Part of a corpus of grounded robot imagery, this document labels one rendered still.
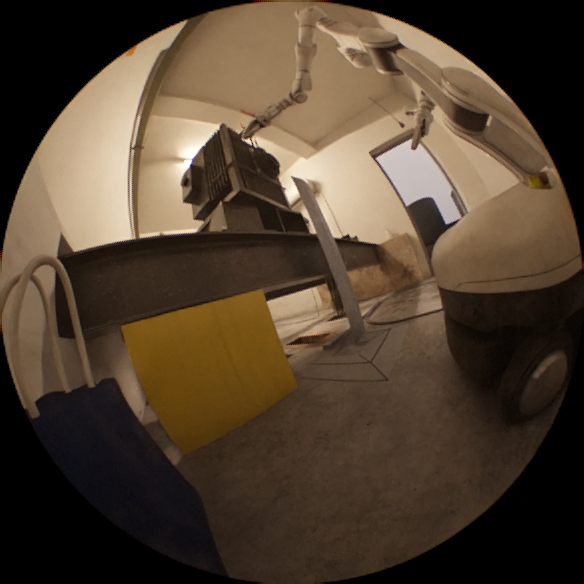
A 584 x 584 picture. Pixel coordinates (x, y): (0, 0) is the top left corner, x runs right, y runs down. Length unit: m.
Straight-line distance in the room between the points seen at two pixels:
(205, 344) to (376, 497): 0.53
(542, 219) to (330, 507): 0.46
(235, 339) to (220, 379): 0.14
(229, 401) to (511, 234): 0.69
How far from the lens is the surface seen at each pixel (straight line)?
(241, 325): 0.57
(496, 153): 0.73
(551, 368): 0.35
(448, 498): 0.35
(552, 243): 0.27
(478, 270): 0.29
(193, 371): 0.52
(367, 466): 0.38
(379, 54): 0.93
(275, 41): 2.66
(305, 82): 1.02
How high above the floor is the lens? 0.33
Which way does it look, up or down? 3 degrees up
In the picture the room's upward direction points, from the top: 19 degrees counter-clockwise
